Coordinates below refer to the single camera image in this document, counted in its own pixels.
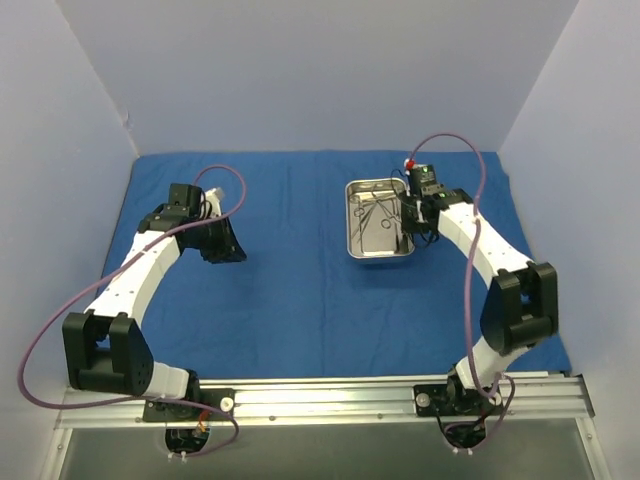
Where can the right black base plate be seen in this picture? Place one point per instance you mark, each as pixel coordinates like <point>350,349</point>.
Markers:
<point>447,400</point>

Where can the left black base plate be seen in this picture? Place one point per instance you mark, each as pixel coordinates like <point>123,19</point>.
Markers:
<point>216,404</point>

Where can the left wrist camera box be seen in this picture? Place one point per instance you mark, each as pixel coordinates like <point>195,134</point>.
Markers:
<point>213,201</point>

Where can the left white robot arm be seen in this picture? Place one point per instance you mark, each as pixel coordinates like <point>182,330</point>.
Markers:
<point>104,346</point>

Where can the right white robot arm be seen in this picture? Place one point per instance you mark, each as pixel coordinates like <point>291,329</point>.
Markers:
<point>510,302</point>

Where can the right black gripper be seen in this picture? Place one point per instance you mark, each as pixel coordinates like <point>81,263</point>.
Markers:
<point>410,220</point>

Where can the blue surgical drape cloth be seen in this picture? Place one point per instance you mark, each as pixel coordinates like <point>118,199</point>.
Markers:
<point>299,305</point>

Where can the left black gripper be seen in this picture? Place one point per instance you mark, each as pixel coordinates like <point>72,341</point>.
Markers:
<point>220,242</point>

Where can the aluminium front rail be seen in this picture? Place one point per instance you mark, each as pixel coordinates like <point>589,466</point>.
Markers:
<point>276,402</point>

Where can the steel forceps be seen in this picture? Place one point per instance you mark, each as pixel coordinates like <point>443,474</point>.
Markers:
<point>385,202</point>

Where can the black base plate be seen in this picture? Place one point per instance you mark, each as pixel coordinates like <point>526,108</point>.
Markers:
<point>447,400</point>
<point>216,404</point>

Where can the steel instrument tray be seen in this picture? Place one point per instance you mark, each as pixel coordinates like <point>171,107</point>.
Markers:
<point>378,244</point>

